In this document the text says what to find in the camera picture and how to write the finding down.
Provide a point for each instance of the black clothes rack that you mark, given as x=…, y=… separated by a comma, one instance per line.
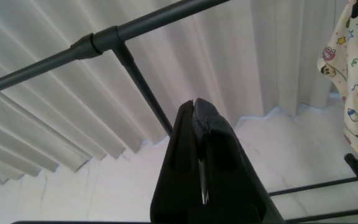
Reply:
x=104, y=40

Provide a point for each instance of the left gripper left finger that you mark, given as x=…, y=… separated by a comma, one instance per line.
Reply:
x=176, y=180

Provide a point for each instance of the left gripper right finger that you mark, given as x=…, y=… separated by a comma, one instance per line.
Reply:
x=232, y=186

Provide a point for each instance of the dark grey garment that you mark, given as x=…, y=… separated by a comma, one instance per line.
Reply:
x=208, y=115

